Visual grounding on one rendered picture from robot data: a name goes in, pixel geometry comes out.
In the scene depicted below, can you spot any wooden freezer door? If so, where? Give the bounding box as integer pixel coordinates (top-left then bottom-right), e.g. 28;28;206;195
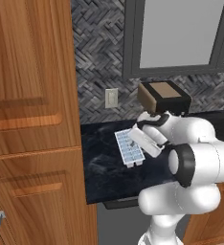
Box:
0;146;100;245

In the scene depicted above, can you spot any grey dishwasher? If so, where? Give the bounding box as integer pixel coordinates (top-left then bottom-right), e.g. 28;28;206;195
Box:
96;200;192;245

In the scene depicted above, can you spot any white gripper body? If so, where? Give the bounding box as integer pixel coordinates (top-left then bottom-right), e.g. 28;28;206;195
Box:
128;126;167;159

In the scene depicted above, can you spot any black and brown toaster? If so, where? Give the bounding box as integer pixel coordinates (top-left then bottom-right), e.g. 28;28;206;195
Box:
137;79;192;116

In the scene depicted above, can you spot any wooden fridge door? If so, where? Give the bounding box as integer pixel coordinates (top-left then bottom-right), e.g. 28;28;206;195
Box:
0;0;83;158

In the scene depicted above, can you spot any grey framed window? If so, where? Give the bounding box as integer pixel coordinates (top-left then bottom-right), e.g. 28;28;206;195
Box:
122;0;224;79

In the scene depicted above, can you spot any grey wall outlet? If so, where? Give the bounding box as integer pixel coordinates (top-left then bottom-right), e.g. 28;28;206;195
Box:
104;87;120;110

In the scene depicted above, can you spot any white ice cube tray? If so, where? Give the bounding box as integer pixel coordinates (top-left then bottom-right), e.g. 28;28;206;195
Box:
114;128;147;168

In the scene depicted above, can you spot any wooden base cupboard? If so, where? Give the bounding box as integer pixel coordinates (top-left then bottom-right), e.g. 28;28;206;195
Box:
181;182;224;245

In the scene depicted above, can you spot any black dishwasher handle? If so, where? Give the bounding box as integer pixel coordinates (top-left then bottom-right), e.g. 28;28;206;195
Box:
102;195;140;211

